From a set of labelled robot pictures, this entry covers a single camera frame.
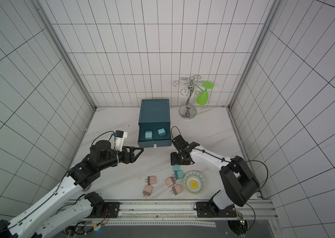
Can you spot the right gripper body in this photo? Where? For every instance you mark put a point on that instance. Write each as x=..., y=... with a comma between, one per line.
x=181, y=152

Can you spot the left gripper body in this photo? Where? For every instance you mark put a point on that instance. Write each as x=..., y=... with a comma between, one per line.
x=123, y=157

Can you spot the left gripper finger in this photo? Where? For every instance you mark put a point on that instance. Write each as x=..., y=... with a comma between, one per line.
x=132, y=148
x=135, y=154

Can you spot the teal plug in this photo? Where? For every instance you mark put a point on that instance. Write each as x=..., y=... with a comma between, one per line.
x=176, y=168
x=148, y=135
x=178, y=174
x=162, y=132

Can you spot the pink plug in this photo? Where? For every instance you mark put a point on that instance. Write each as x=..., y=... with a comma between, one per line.
x=147, y=191
x=176, y=189
x=151, y=180
x=170, y=181

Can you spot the teal drawer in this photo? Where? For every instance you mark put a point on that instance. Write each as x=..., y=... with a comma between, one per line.
x=157, y=141

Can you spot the teal drawer cabinet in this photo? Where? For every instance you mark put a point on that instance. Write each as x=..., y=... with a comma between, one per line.
x=154, y=111

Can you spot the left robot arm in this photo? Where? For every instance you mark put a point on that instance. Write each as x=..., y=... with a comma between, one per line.
x=44, y=218

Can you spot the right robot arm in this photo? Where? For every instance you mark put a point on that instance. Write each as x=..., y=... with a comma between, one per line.
x=239, y=182

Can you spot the yellow patterned plate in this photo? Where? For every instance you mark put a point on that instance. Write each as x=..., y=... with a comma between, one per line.
x=194, y=183

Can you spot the silver glass rack stand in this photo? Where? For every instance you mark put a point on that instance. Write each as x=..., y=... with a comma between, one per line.
x=187, y=87

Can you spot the green plastic wine glass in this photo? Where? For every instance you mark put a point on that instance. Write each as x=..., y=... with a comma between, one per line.
x=203, y=96

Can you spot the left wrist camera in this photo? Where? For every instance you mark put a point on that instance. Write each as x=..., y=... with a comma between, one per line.
x=120, y=137

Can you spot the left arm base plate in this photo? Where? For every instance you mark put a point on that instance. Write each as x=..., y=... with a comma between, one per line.
x=106, y=209

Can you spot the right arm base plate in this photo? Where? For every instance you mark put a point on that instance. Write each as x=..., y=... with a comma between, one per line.
x=208, y=209

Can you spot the aluminium mounting rail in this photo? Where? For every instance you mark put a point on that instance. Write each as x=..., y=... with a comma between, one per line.
x=182, y=210

